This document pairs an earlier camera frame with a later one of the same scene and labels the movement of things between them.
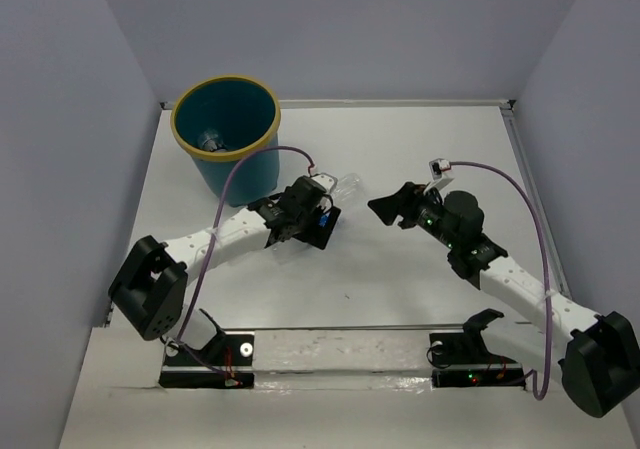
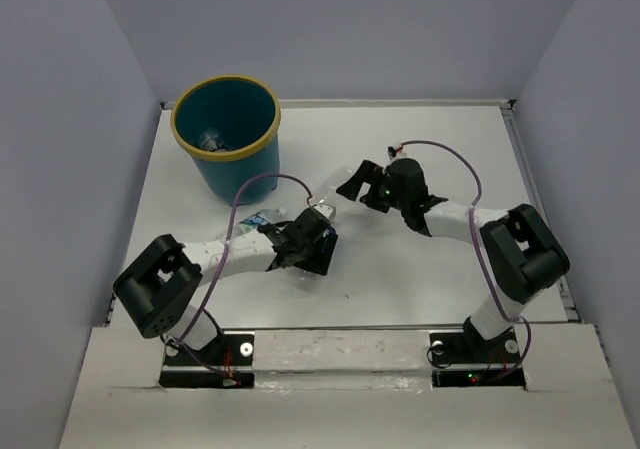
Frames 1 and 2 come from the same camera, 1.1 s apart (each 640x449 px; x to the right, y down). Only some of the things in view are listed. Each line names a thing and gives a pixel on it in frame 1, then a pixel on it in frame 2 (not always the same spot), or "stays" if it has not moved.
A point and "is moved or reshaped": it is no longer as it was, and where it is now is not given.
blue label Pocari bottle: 323,219 is moved or reshaped
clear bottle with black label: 211,141 stays
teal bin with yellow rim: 217,121 stays
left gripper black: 319,234 to 318,263
